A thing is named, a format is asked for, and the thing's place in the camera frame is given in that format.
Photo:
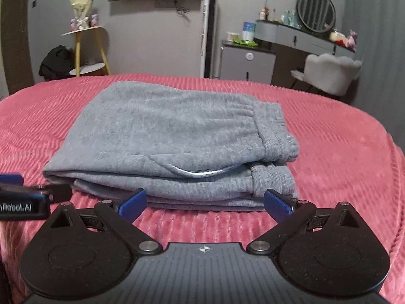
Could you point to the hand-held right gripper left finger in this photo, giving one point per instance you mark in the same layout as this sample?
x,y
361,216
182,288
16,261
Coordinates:
x,y
134,204

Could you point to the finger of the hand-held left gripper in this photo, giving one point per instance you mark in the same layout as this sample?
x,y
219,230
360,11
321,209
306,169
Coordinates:
x,y
60,192
11,179

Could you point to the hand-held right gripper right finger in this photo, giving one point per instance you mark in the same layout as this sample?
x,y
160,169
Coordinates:
x,y
277,205

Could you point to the grey pants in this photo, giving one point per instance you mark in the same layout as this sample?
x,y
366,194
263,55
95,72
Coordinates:
x,y
174,133

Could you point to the pink ribbed blanket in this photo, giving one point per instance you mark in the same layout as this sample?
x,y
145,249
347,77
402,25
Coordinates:
x,y
332,152

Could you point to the black bag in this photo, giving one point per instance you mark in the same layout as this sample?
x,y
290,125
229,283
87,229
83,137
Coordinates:
x,y
55,61

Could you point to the dark brown door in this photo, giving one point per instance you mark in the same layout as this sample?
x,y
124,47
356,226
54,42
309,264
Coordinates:
x,y
17,44

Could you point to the white side table yellow legs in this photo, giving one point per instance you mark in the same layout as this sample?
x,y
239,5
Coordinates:
x,y
77,50

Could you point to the small grey cabinet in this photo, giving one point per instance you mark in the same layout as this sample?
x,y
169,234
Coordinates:
x,y
240,66

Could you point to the white fluffy chair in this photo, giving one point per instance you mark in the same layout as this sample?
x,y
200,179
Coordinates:
x,y
332,72

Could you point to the pink can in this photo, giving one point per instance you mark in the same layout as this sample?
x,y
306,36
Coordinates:
x,y
73,25
94,20

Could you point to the green packet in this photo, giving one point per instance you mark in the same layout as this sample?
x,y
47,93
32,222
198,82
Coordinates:
x,y
245,42

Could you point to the grey vanity desk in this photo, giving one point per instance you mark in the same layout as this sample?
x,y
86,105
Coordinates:
x,y
294,39

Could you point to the white cup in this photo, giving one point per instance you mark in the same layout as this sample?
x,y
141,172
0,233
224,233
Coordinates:
x,y
232,36

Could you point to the blue and white box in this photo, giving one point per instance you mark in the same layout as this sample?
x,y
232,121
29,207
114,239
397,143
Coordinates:
x,y
249,31

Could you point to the red and white packet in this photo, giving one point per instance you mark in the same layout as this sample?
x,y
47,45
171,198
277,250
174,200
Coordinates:
x,y
337,37

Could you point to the pink plush toy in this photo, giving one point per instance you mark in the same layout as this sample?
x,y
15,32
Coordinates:
x,y
352,39

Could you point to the white standing air conditioner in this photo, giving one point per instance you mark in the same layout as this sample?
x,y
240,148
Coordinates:
x,y
207,31

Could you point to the group of cosmetic bottles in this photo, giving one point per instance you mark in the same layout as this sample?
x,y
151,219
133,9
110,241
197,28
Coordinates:
x,y
288,17

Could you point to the cream wrapped bouquet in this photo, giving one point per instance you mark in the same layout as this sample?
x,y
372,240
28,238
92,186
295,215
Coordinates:
x,y
83,3

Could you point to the grey curtain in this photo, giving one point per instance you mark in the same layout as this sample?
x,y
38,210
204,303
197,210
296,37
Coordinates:
x,y
373,38

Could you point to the round vanity mirror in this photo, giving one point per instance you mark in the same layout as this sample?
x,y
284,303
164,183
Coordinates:
x,y
316,11

